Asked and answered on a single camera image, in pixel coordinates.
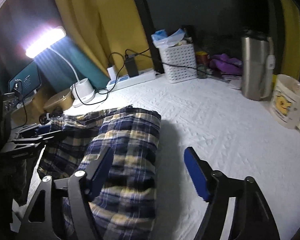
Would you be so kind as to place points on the white desk lamp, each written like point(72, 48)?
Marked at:
point(82, 92)

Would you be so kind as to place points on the blue tissue pack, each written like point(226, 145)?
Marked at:
point(159, 36)

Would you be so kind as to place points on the brown round container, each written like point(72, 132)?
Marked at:
point(58, 101)

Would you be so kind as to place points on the black tablet screen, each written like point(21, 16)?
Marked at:
point(25, 80)

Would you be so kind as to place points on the yellow curtain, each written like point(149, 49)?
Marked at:
point(97, 17)
point(290, 30)

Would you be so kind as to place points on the steel tumbler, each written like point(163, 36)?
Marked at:
point(255, 67)

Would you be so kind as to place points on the teal cushion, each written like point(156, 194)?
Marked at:
point(90, 65)

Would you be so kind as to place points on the white plastic basket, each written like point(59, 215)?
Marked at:
point(178, 63)

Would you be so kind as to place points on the white printed mug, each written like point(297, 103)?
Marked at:
point(285, 102)

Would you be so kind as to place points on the small red jar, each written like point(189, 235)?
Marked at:
point(202, 58)

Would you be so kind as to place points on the white power strip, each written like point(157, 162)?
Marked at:
point(140, 77)

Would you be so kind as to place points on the white papers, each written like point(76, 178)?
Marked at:
point(233, 81)

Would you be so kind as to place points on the blue yellow plaid shirt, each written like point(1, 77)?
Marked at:
point(135, 135)

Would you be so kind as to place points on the white quilted mat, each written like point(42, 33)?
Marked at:
point(215, 120)

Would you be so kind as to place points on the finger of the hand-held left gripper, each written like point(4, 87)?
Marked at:
point(30, 146)
point(36, 128)

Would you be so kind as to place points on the clear plastic bag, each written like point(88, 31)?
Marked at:
point(176, 36)

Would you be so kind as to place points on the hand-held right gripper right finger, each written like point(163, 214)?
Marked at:
point(196, 172)

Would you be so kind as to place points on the white hanging tag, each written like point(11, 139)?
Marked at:
point(271, 62)

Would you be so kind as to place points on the purple cloth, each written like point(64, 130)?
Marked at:
point(225, 63)

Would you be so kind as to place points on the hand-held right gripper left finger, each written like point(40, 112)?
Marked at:
point(102, 172)

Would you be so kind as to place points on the black charger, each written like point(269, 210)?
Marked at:
point(132, 67)

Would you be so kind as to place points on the white charger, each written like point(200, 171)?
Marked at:
point(112, 72)

